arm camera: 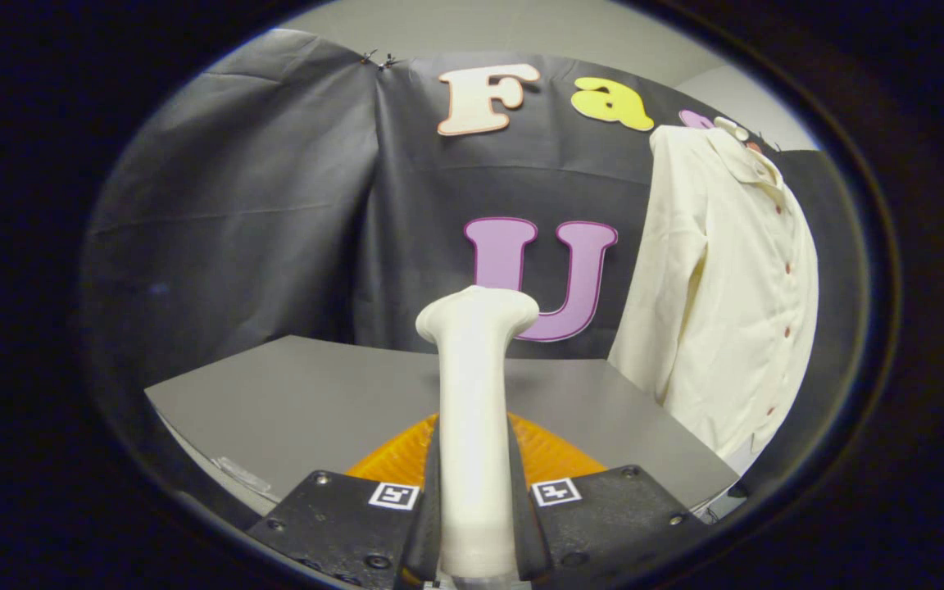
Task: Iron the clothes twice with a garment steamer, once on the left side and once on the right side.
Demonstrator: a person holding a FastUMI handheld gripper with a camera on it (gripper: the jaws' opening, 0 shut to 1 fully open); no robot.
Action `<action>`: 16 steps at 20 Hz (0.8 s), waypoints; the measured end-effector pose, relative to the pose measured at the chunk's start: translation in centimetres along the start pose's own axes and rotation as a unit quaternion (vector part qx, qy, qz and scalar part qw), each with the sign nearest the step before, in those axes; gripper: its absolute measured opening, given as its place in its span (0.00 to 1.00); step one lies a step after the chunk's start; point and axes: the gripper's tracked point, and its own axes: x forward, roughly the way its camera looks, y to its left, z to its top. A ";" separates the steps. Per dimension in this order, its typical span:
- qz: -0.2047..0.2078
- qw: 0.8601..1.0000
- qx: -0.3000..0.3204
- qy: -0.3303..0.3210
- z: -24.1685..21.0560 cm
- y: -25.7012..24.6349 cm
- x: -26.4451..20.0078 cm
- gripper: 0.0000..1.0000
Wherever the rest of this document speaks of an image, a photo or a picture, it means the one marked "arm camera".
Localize white garment steamer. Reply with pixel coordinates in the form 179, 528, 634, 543
415, 285, 540, 590

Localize grey cabinet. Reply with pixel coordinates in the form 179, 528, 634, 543
144, 334, 739, 525

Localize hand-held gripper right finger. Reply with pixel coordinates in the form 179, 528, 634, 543
507, 412, 710, 587

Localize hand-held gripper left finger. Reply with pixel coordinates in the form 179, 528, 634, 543
247, 414, 444, 590

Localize black backdrop cloth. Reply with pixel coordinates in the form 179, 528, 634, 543
83, 29, 866, 492

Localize cream button-up shirt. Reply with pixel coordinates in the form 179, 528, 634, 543
608, 123, 819, 476

